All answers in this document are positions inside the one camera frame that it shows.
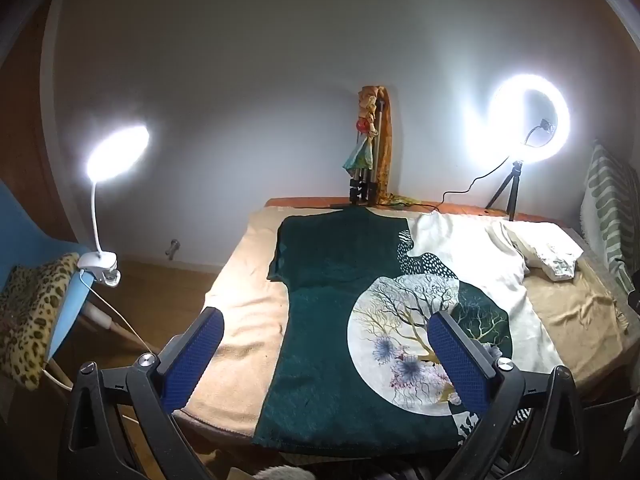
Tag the brown wooden door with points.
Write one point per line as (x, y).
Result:
(25, 135)

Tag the gooseneck phone holder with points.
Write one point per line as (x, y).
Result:
(542, 125)

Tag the folded silver tripod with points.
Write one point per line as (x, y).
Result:
(372, 180)

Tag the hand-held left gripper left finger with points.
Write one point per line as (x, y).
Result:
(192, 360)

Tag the orange scarf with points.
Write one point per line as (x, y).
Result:
(387, 160)

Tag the folded white garment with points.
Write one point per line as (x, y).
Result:
(545, 250)

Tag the green striped white cloth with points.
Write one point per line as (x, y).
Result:
(607, 200)

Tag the leopard print cushion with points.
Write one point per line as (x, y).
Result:
(30, 310)

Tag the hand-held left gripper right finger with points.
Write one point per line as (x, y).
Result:
(457, 360)

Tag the orange bedsheet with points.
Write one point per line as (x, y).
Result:
(530, 217)

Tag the beige blanket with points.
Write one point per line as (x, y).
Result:
(240, 300)

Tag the metal door stopper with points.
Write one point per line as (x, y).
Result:
(173, 247)

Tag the white clip-on desk lamp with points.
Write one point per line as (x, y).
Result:
(117, 152)

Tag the blue chair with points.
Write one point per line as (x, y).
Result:
(70, 305)

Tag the colourful hanging cloth ornament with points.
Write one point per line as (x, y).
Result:
(360, 157)

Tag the person's fuzzy white clothing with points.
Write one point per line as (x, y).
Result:
(280, 473)

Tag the green and white tree-print t-shirt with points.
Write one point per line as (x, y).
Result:
(320, 310)

